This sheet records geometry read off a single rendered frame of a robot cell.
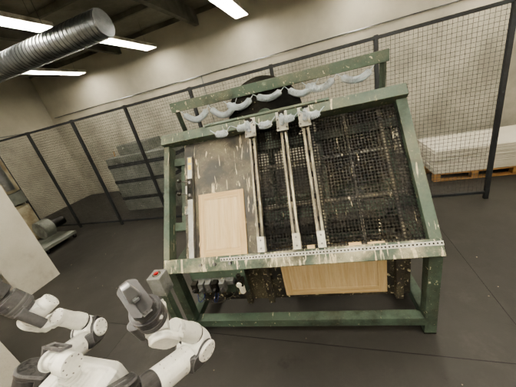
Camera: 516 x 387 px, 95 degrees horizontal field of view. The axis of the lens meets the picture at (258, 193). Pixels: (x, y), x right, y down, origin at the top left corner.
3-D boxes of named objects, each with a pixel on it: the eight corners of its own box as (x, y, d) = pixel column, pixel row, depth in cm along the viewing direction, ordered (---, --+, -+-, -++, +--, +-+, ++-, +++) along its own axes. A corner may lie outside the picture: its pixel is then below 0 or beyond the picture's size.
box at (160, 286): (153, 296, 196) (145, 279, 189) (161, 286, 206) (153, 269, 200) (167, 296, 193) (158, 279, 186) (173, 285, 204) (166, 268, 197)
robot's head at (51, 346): (51, 380, 69) (55, 351, 71) (33, 375, 72) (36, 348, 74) (74, 368, 75) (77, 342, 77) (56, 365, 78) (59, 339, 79)
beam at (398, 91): (167, 149, 242) (160, 145, 233) (167, 140, 244) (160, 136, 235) (405, 100, 192) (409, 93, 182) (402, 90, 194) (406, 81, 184)
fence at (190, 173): (191, 258, 212) (189, 258, 208) (189, 158, 233) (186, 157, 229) (196, 257, 211) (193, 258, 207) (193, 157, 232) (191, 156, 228)
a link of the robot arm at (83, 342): (112, 337, 114) (72, 371, 91) (88, 345, 115) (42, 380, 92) (105, 313, 114) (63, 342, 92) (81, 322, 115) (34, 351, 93)
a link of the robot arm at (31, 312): (32, 284, 94) (60, 297, 100) (7, 308, 91) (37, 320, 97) (28, 298, 85) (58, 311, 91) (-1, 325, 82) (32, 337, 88)
